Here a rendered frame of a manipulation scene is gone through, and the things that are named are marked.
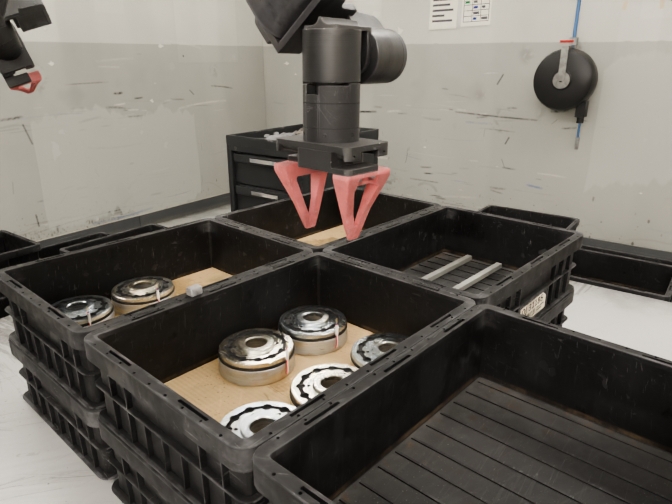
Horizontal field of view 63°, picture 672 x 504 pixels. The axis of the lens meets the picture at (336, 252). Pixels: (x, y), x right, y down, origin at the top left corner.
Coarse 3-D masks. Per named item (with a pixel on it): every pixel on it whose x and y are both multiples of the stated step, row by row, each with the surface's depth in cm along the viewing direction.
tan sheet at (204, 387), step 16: (352, 336) 83; (336, 352) 79; (208, 368) 75; (304, 368) 75; (176, 384) 71; (192, 384) 71; (208, 384) 71; (224, 384) 71; (272, 384) 71; (288, 384) 71; (192, 400) 68; (208, 400) 68; (224, 400) 68; (240, 400) 68; (256, 400) 68; (272, 400) 68; (288, 400) 68; (224, 416) 65
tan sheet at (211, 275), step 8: (200, 272) 108; (208, 272) 108; (216, 272) 108; (224, 272) 108; (176, 280) 104; (184, 280) 104; (192, 280) 104; (200, 280) 104; (208, 280) 104; (216, 280) 104; (176, 288) 101; (184, 288) 101
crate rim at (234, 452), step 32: (320, 256) 88; (224, 288) 76; (416, 288) 77; (128, 320) 67; (448, 320) 67; (96, 352) 60; (128, 384) 56; (160, 384) 54; (352, 384) 54; (192, 416) 49; (288, 416) 49; (224, 448) 46; (256, 448) 45
